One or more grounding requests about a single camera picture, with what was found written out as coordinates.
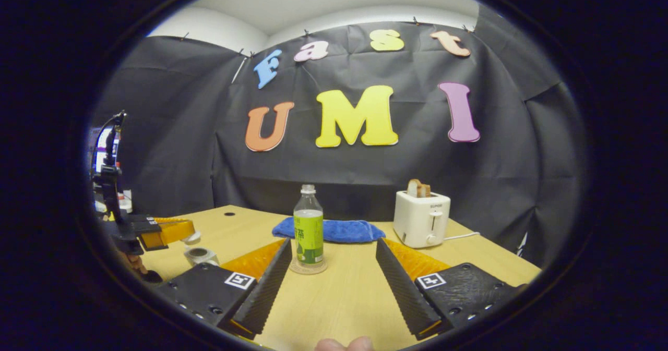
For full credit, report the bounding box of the white toaster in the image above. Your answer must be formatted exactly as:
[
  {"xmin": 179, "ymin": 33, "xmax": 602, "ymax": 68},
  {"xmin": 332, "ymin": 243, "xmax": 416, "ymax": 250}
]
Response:
[{"xmin": 392, "ymin": 190, "xmax": 451, "ymax": 249}]

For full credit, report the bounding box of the blue towel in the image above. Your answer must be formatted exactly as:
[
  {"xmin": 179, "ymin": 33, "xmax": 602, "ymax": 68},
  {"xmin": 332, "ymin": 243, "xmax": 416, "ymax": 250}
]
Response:
[{"xmin": 272, "ymin": 216, "xmax": 387, "ymax": 244}]

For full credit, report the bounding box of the black backdrop cloth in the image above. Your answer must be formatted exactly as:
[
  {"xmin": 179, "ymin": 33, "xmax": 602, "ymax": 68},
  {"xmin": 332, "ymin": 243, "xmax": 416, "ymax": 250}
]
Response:
[{"xmin": 91, "ymin": 4, "xmax": 588, "ymax": 268}]

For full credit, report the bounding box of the computer monitor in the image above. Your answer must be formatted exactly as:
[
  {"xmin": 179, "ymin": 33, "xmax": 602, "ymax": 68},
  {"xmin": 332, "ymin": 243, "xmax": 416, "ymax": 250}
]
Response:
[{"xmin": 94, "ymin": 127, "xmax": 122, "ymax": 174}]

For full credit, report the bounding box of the toasted bread slice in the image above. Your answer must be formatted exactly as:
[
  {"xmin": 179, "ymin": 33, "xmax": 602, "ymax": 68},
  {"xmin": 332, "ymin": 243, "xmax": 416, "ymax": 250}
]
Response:
[{"xmin": 407, "ymin": 179, "xmax": 432, "ymax": 198}]

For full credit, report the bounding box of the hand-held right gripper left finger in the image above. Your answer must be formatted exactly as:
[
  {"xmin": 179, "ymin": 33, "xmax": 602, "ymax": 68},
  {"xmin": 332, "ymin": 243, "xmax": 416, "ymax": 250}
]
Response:
[{"xmin": 154, "ymin": 237, "xmax": 293, "ymax": 340}]

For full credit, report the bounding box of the round coaster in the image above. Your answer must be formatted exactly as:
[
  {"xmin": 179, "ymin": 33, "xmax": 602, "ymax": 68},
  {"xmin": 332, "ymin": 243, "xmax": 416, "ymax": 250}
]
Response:
[{"xmin": 289, "ymin": 256, "xmax": 328, "ymax": 275}]

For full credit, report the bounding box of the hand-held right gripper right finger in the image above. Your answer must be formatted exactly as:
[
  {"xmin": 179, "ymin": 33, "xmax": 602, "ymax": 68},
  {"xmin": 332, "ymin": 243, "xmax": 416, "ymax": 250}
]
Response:
[{"xmin": 375, "ymin": 237, "xmax": 528, "ymax": 342}]

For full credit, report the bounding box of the white teacup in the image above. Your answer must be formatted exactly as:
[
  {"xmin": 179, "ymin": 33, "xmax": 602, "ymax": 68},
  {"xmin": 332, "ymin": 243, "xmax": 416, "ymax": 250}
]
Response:
[{"xmin": 184, "ymin": 247, "xmax": 220, "ymax": 268}]

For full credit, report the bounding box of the clear green label water bottle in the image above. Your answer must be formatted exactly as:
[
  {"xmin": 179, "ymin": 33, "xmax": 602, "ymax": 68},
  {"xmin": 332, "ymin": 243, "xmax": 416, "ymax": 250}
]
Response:
[{"xmin": 293, "ymin": 184, "xmax": 325, "ymax": 267}]

